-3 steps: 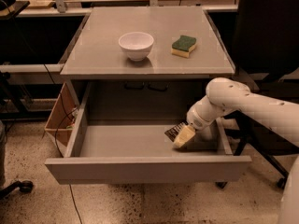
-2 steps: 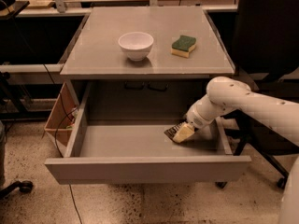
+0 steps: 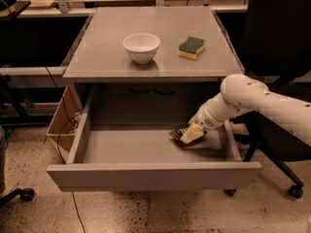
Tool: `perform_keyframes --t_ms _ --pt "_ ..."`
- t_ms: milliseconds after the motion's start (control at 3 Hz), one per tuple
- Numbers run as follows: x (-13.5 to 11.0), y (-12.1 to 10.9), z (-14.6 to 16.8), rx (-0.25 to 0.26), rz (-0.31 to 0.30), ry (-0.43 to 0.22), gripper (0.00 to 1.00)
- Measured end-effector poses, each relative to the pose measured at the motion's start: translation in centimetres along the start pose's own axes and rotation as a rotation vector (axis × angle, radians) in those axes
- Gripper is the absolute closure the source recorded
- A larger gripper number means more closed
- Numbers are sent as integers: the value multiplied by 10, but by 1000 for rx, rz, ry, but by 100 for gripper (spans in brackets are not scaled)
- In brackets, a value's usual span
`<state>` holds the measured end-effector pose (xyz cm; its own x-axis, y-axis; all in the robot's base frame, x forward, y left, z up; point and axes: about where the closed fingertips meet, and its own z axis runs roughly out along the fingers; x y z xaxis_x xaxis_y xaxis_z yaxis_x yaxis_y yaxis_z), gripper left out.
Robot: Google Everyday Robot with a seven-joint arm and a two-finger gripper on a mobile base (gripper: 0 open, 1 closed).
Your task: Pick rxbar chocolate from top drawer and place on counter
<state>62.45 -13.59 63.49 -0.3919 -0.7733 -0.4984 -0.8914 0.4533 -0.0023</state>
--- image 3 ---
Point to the black chair base left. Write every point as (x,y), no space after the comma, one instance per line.
(25,194)

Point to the grey side desk rail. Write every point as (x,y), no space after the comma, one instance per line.
(34,77)

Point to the green yellow sponge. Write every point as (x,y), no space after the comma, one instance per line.
(191,48)

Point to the brown cardboard box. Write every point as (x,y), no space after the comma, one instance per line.
(65,121)

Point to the black office chair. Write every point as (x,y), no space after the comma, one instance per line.
(272,38)

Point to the white ceramic bowl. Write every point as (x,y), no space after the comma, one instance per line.
(141,47)

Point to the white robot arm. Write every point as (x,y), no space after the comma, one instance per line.
(240,95)

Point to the black rxbar chocolate wrapper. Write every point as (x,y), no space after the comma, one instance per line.
(186,136)

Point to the grey open drawer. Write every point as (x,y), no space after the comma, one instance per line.
(123,143)

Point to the grey cabinet counter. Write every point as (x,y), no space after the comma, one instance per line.
(101,57)

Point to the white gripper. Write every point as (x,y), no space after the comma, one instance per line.
(204,118)

